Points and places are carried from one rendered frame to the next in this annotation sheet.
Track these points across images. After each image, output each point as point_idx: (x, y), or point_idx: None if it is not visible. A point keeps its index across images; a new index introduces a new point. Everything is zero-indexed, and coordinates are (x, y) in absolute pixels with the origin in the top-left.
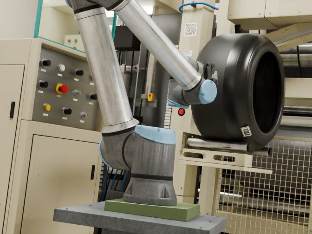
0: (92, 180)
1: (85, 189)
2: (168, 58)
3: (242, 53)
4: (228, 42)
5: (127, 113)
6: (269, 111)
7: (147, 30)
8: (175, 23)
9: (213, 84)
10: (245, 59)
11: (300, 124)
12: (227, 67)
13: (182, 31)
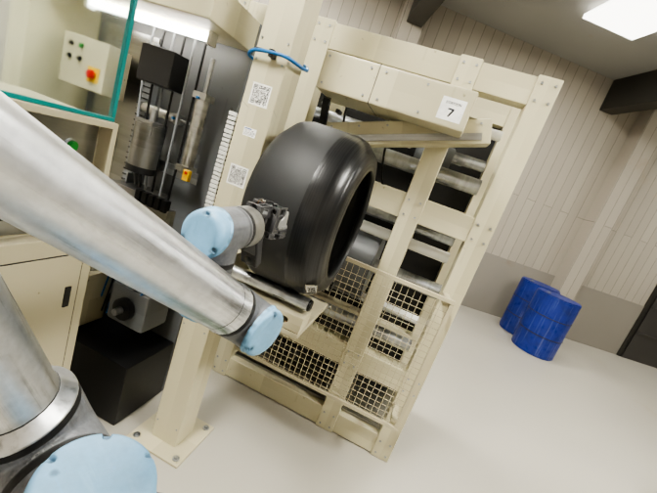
0: (65, 307)
1: (50, 324)
2: (160, 293)
3: (334, 179)
4: (316, 148)
5: (28, 404)
6: (340, 226)
7: (65, 232)
8: (240, 67)
9: (279, 317)
10: (336, 192)
11: (365, 231)
12: (307, 198)
13: (246, 94)
